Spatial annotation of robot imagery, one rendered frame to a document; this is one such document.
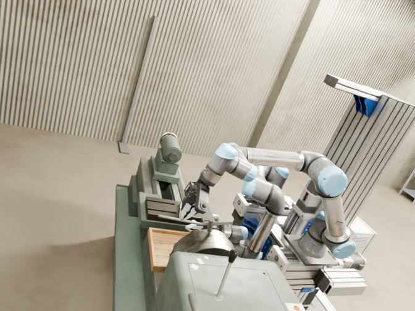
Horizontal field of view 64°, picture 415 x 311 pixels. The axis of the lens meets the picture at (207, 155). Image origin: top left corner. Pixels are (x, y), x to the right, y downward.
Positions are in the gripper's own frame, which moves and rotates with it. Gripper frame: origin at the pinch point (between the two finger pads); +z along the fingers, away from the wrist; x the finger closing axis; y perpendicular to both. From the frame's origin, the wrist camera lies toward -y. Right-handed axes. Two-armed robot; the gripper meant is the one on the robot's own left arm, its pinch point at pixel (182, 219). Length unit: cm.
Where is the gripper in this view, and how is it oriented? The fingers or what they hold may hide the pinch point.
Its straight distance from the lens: 138.0
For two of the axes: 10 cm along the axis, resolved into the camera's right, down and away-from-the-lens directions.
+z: -5.5, 7.9, 2.8
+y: -2.2, -4.6, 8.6
